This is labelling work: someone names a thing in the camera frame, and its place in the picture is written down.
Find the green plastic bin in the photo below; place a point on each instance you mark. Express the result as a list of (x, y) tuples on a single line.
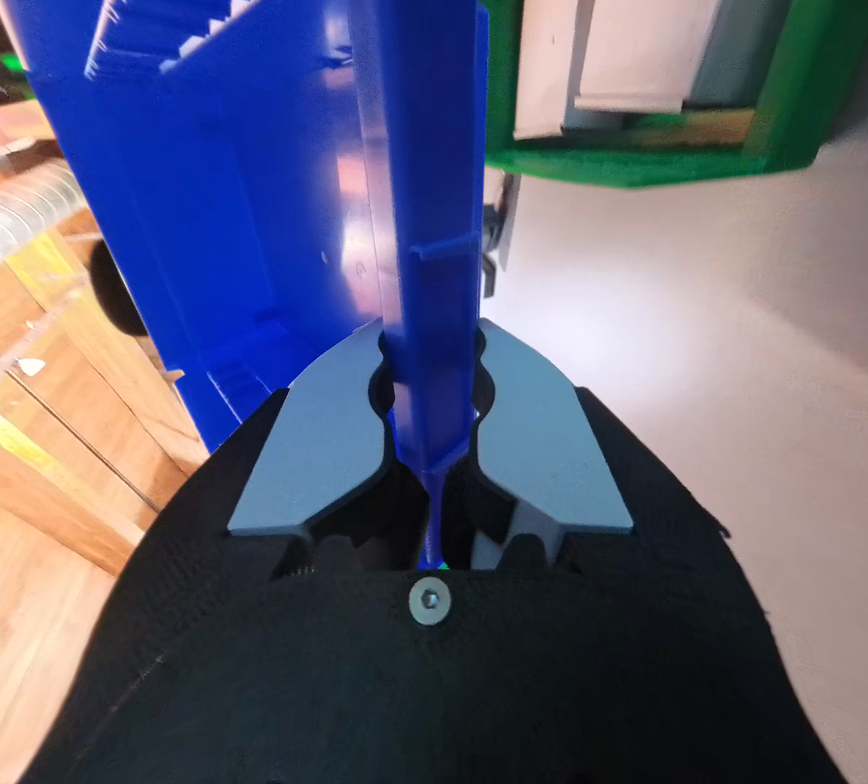
[(610, 164)]

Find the white cardboard box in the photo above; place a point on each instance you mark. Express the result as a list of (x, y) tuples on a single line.
[(549, 52), (644, 18)]

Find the metal air duct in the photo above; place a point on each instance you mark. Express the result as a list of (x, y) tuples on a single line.
[(34, 214)]

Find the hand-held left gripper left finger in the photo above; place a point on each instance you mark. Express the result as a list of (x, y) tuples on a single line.
[(319, 445)]

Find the blue plastic bin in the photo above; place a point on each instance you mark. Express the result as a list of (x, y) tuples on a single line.
[(237, 187)]

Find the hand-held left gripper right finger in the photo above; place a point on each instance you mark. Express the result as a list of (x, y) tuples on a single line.
[(556, 452)]

